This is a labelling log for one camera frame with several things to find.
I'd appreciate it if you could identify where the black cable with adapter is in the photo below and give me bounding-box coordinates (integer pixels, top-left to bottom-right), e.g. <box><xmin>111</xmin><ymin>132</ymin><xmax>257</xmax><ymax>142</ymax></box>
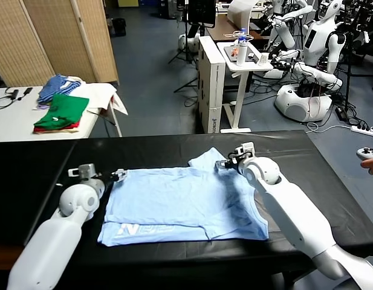
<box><xmin>0</xmin><ymin>88</ymin><xmax>21</xmax><ymax>111</ymax></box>

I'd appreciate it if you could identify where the black light stand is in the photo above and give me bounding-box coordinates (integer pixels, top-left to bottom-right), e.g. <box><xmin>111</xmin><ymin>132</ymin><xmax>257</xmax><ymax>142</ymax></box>
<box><xmin>340</xmin><ymin>30</ymin><xmax>356</xmax><ymax>112</ymax></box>

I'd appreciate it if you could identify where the white curved panel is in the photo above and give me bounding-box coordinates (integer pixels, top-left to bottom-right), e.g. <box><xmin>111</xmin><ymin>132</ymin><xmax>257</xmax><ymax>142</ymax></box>
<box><xmin>227</xmin><ymin>0</ymin><xmax>261</xmax><ymax>33</ymax></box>

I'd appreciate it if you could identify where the bamboo folding screen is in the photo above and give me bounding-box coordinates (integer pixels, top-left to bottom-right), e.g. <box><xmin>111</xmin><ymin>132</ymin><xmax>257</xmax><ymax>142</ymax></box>
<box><xmin>0</xmin><ymin>0</ymin><xmax>119</xmax><ymax>88</ymax></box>

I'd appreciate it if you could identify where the green folded shirt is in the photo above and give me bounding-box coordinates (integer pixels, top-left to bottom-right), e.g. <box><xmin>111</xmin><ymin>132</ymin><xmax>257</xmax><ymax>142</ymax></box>
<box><xmin>33</xmin><ymin>94</ymin><xmax>90</xmax><ymax>128</ymax></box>

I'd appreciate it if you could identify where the red folded garment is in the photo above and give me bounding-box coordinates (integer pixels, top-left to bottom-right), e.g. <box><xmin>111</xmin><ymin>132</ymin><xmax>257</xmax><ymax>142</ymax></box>
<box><xmin>34</xmin><ymin>120</ymin><xmax>82</xmax><ymax>133</ymax></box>

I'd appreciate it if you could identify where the white side table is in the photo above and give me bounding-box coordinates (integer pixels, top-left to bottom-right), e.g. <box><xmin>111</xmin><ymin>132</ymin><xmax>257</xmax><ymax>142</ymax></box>
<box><xmin>0</xmin><ymin>83</ymin><xmax>123</xmax><ymax>142</ymax></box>

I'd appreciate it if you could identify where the white game controller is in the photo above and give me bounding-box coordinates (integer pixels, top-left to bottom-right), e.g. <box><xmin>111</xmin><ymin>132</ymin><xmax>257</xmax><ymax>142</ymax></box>
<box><xmin>356</xmin><ymin>146</ymin><xmax>373</xmax><ymax>160</ymax></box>

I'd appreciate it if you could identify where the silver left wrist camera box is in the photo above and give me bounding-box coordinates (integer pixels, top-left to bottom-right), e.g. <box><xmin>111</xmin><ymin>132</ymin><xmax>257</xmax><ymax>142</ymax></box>
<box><xmin>68</xmin><ymin>164</ymin><xmax>99</xmax><ymax>179</ymax></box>

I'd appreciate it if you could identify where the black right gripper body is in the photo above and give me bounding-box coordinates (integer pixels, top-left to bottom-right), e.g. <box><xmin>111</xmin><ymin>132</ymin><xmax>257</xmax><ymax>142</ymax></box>
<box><xmin>224</xmin><ymin>155</ymin><xmax>246</xmax><ymax>175</ymax></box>

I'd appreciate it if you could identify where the light blue t-shirt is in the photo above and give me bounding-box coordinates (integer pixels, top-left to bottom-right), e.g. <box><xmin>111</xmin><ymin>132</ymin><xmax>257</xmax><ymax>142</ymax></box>
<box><xmin>97</xmin><ymin>147</ymin><xmax>269</xmax><ymax>247</ymax></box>

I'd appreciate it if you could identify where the beige folded garment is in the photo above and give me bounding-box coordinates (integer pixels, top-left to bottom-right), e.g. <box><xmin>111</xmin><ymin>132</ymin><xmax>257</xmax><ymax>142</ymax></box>
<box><xmin>33</xmin><ymin>128</ymin><xmax>80</xmax><ymax>135</ymax></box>

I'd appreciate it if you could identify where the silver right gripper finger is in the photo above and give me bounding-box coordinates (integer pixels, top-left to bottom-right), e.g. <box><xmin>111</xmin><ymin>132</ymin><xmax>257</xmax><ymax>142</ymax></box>
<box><xmin>215</xmin><ymin>159</ymin><xmax>233</xmax><ymax>172</ymax></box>

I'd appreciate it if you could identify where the tall white cardboard box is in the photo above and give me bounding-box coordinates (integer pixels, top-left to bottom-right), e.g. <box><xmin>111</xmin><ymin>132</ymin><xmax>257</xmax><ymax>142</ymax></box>
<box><xmin>197</xmin><ymin>36</ymin><xmax>226</xmax><ymax>134</ymax></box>

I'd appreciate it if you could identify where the white cloth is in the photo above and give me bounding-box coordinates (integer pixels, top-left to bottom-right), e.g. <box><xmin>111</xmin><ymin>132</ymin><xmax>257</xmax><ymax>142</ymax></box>
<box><xmin>65</xmin><ymin>76</ymin><xmax>129</xmax><ymax>117</ymax></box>

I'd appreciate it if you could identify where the black trash bin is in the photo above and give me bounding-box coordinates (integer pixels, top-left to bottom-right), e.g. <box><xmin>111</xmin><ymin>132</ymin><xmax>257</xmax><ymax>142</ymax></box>
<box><xmin>111</xmin><ymin>18</ymin><xmax>127</xmax><ymax>38</ymax></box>

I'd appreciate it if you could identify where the white tumbler bottle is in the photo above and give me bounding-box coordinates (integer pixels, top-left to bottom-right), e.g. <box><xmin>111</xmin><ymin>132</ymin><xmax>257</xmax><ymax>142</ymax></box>
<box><xmin>236</xmin><ymin>41</ymin><xmax>249</xmax><ymax>66</ymax></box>

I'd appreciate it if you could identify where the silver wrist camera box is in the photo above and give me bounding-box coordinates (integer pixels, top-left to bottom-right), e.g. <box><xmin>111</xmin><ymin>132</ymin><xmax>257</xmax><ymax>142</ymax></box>
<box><xmin>229</xmin><ymin>141</ymin><xmax>256</xmax><ymax>160</ymax></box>
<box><xmin>68</xmin><ymin>164</ymin><xmax>99</xmax><ymax>179</ymax></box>

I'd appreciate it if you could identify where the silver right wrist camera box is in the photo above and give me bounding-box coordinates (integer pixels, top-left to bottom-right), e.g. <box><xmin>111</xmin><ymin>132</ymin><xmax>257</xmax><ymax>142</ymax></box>
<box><xmin>229</xmin><ymin>141</ymin><xmax>256</xmax><ymax>160</ymax></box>

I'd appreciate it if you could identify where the white power strip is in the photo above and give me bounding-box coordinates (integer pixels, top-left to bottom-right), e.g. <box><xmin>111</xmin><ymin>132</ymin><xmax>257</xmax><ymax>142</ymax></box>
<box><xmin>350</xmin><ymin>125</ymin><xmax>373</xmax><ymax>137</ymax></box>

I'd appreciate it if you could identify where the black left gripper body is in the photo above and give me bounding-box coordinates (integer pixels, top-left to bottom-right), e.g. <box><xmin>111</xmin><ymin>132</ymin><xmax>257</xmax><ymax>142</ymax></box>
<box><xmin>97</xmin><ymin>172</ymin><xmax>115</xmax><ymax>190</ymax></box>

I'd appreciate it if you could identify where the brown desk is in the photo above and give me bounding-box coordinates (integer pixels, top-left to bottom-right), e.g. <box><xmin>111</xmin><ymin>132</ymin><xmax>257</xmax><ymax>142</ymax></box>
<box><xmin>206</xmin><ymin>14</ymin><xmax>270</xmax><ymax>42</ymax></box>

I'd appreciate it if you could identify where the blue striped garment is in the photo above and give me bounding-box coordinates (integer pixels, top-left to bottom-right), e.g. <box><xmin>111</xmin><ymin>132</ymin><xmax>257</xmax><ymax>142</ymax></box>
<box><xmin>37</xmin><ymin>74</ymin><xmax>82</xmax><ymax>105</ymax></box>

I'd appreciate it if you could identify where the white standing desk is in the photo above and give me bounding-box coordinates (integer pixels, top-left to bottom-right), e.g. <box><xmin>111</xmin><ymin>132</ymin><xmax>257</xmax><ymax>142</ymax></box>
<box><xmin>216</xmin><ymin>41</ymin><xmax>274</xmax><ymax>134</ymax></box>

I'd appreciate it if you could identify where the black monitor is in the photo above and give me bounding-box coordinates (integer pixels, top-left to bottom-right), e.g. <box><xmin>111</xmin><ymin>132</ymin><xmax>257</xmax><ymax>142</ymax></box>
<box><xmin>187</xmin><ymin>0</ymin><xmax>216</xmax><ymax>29</ymax></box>

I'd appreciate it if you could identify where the black adjoining table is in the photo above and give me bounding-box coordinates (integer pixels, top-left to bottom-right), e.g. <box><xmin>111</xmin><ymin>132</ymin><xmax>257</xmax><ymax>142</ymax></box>
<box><xmin>0</xmin><ymin>139</ymin><xmax>77</xmax><ymax>269</ymax></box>

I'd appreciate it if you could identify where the black tripod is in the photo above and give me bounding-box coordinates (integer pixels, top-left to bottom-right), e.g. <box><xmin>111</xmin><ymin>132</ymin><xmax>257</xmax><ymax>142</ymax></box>
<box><xmin>167</xmin><ymin>11</ymin><xmax>199</xmax><ymax>65</ymax></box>

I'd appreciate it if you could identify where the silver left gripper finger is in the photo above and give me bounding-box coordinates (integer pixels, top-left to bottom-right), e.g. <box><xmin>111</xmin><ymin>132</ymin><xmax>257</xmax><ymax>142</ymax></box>
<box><xmin>110</xmin><ymin>169</ymin><xmax>128</xmax><ymax>183</ymax></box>

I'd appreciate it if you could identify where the small white robot base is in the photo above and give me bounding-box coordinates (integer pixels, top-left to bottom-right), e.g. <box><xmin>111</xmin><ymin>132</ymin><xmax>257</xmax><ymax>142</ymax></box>
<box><xmin>178</xmin><ymin>33</ymin><xmax>201</xmax><ymax>53</ymax></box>

